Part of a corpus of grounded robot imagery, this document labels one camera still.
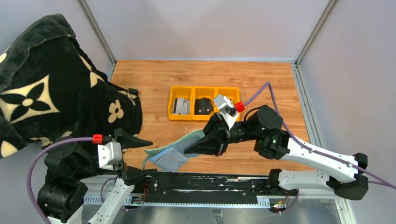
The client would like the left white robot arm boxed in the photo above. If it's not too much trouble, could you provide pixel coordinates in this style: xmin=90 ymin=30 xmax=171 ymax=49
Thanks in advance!
xmin=32 ymin=128 xmax=155 ymax=224

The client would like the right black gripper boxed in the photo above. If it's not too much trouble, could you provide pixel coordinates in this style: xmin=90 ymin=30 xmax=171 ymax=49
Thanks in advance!
xmin=183 ymin=112 xmax=261 ymax=156

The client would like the mint green card holder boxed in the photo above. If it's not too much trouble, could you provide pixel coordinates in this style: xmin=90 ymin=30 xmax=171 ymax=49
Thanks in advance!
xmin=141 ymin=130 xmax=205 ymax=173

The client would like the silver card holder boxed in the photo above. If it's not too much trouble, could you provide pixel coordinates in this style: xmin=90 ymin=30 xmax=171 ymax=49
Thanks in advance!
xmin=171 ymin=97 xmax=191 ymax=115

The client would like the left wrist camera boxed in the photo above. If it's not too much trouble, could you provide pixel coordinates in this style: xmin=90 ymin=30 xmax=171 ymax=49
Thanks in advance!
xmin=97 ymin=141 xmax=122 ymax=171

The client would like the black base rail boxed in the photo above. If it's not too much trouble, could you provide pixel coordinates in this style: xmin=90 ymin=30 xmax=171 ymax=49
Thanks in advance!
xmin=105 ymin=168 xmax=299 ymax=206

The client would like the black card holder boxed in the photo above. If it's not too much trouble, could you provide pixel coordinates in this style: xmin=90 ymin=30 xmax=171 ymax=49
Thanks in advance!
xmin=194 ymin=98 xmax=213 ymax=115

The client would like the yellow three-compartment bin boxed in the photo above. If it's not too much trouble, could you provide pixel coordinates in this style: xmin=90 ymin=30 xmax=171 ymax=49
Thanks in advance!
xmin=168 ymin=86 xmax=240 ymax=121

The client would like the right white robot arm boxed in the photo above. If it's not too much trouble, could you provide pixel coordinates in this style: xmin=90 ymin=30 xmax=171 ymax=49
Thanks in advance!
xmin=185 ymin=105 xmax=368 ymax=200

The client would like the black floral blanket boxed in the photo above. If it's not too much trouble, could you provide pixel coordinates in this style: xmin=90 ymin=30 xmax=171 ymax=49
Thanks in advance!
xmin=0 ymin=14 xmax=142 ymax=158

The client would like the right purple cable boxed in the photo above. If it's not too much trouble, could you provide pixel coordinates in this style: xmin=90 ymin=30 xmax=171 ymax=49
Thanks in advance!
xmin=234 ymin=82 xmax=396 ymax=190

